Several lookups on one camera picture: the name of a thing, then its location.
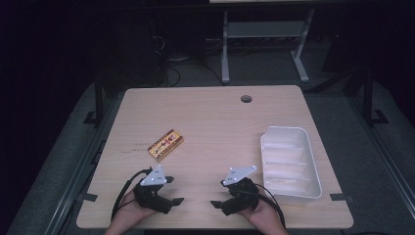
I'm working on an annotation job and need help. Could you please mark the black floor cables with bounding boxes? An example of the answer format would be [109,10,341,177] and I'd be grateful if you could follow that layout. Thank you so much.
[151,33,226,88]

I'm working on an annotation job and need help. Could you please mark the white plastic tray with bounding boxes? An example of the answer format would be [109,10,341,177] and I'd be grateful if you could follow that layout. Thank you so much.
[259,125,324,201]

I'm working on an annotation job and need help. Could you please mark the person's right hand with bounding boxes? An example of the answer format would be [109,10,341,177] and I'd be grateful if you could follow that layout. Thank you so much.
[237,198,288,231]

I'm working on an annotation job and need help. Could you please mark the white metal stand frame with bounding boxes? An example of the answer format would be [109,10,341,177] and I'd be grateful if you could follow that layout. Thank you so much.
[220,8,316,85]

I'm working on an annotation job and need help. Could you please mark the black metal stand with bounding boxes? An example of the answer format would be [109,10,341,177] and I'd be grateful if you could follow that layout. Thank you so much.
[360,67,391,127]
[82,72,106,129]

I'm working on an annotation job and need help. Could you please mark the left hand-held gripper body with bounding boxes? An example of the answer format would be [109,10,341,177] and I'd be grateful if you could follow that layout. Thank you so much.
[132,164,174,215]

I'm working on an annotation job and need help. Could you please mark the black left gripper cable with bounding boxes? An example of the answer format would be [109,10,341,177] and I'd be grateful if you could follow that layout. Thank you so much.
[111,166,154,221]

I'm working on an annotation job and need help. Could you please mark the person's left hand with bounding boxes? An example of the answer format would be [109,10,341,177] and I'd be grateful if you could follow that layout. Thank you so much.
[111,190,159,232]

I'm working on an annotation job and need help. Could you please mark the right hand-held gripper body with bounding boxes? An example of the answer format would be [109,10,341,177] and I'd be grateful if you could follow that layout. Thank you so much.
[221,164,261,216]

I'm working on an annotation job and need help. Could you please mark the yellow and red patterned box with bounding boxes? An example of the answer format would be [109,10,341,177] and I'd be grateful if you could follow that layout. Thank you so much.
[147,128,185,164]

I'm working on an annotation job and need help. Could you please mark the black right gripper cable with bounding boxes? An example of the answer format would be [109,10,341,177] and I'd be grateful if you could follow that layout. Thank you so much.
[254,183,288,228]

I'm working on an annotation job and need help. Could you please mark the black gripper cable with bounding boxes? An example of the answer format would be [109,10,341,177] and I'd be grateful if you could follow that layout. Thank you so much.
[111,166,154,221]
[254,183,288,228]

